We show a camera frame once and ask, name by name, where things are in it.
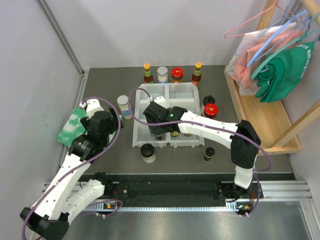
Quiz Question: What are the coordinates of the black cap pepper bottle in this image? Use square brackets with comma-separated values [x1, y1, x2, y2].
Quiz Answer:
[155, 134, 165, 141]
[202, 147, 216, 162]

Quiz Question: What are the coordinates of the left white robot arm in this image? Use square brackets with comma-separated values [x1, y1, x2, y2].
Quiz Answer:
[20, 99, 123, 240]

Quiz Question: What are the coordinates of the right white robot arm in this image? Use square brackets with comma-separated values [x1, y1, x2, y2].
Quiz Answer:
[143, 101, 261, 198]

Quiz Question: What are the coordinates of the left silver lid salt jar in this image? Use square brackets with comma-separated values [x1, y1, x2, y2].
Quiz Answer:
[117, 95, 133, 120]

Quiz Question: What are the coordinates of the silver lid salt jar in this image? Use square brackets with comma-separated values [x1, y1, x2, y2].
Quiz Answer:
[157, 66, 168, 84]
[117, 95, 133, 120]

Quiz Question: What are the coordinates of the left white organizer tray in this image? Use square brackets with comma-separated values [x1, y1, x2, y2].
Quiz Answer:
[132, 83, 169, 148]

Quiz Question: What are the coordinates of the white organizer tray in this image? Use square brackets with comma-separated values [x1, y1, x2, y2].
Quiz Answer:
[132, 83, 169, 148]
[165, 82, 205, 148]

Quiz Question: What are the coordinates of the green white cloth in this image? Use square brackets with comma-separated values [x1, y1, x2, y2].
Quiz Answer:
[57, 107, 121, 148]

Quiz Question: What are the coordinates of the left orange cap sauce bottle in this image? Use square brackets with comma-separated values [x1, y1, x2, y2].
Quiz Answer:
[143, 63, 154, 84]

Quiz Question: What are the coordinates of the orange cap sauce bottle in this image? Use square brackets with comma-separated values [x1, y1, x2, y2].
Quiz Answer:
[191, 62, 202, 88]
[143, 63, 154, 84]

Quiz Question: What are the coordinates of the right white organizer tray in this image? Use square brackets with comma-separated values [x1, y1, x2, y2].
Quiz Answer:
[165, 82, 205, 148]

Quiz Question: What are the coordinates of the black lid shaker front left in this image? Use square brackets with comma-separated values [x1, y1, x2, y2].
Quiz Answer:
[140, 143, 156, 164]

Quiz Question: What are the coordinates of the black lid shaker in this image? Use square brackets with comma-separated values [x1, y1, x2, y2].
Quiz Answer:
[140, 143, 156, 164]
[202, 95, 216, 107]

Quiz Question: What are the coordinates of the back silver lid salt jar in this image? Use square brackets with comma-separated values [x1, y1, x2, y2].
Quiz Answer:
[157, 66, 168, 84]

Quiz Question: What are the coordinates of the back red lid sauce jar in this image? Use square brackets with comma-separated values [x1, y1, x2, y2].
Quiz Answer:
[171, 67, 184, 83]

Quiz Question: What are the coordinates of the red lid sauce jar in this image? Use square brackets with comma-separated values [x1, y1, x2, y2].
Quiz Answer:
[171, 67, 184, 83]
[203, 103, 219, 119]

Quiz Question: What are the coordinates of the right orange cap sauce bottle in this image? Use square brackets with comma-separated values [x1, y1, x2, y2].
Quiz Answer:
[191, 62, 202, 88]

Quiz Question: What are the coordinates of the black lid shaker right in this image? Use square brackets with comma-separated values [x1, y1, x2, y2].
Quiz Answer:
[202, 95, 216, 107]

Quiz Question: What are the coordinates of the right red lid sauce jar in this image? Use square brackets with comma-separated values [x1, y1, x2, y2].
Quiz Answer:
[203, 103, 219, 119]

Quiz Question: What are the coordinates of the pink white garment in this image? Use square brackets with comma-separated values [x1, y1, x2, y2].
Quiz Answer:
[225, 22, 303, 96]

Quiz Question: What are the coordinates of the pink hanger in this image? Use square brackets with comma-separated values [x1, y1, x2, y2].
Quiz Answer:
[224, 0, 295, 39]

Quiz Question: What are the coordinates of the wooden clothes rack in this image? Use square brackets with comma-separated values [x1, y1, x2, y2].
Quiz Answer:
[223, 0, 320, 154]

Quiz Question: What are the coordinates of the green garment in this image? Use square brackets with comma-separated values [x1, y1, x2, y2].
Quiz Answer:
[254, 41, 315, 103]

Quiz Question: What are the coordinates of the blue hanger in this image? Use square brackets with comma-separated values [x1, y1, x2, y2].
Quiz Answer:
[233, 10, 310, 67]

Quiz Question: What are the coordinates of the teal hanger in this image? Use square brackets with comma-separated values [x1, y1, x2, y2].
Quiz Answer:
[251, 11, 320, 79]

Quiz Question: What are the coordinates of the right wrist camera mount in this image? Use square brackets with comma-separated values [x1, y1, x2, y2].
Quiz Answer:
[149, 96, 167, 108]

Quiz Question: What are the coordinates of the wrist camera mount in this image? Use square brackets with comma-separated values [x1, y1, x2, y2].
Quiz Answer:
[79, 98, 104, 118]
[149, 96, 167, 108]

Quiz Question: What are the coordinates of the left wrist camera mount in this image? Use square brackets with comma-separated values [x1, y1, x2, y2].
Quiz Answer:
[79, 98, 104, 118]

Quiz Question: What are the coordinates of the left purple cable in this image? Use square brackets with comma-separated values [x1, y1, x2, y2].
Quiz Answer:
[21, 96, 124, 240]

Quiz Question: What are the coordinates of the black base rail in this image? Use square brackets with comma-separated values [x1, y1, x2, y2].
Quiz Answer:
[99, 172, 266, 207]

